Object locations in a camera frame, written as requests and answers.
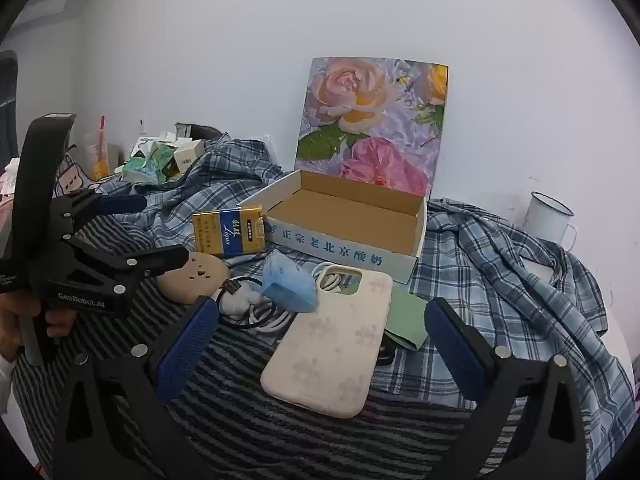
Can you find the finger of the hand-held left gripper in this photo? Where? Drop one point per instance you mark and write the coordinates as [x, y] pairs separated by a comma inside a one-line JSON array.
[[160, 259], [122, 204]]

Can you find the blue tissue packet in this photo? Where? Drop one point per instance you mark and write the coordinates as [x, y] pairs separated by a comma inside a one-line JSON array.
[[287, 282]]

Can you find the cardboard box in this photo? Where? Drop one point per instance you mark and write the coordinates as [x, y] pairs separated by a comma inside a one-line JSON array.
[[345, 215]]

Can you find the cartoon printed bag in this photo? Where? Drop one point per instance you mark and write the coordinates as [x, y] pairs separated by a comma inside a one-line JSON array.
[[75, 177]]

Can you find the grey striped blanket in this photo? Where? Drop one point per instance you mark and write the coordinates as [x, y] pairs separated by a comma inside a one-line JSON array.
[[260, 425]]

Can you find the green soft pouch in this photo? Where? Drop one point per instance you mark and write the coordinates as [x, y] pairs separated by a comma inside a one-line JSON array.
[[407, 317]]

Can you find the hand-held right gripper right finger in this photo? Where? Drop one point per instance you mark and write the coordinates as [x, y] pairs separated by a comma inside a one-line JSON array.
[[455, 350]]

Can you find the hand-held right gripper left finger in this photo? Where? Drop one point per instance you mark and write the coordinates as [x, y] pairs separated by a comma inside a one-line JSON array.
[[187, 345]]

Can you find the blue plaid shirt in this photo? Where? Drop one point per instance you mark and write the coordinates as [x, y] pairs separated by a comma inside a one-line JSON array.
[[500, 280]]

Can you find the cream floral phone case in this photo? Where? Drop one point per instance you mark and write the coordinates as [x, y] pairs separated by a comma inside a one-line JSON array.
[[330, 345]]

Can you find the plastic cup with straw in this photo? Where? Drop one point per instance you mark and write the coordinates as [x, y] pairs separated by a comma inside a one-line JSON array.
[[97, 152]]

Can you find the green tissue pack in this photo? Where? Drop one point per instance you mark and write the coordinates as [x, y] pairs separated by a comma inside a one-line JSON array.
[[147, 165]]

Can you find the small cream box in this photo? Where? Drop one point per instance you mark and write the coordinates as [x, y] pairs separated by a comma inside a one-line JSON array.
[[187, 155]]

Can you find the dark window panel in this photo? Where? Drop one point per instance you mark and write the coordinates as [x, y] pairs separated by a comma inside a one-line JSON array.
[[7, 105]]

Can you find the tan round soft pad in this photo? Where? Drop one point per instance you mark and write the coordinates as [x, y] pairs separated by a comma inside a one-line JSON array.
[[192, 277]]

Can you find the white enamel mug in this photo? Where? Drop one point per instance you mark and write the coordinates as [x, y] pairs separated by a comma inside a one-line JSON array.
[[547, 220]]

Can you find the person's left hand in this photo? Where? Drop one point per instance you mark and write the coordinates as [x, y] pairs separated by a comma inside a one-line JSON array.
[[10, 325]]

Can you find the floral printed board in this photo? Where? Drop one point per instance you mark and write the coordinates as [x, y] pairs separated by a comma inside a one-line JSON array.
[[370, 120]]

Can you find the yellow cigarette pack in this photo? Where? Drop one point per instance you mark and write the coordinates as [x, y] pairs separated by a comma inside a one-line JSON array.
[[230, 232]]

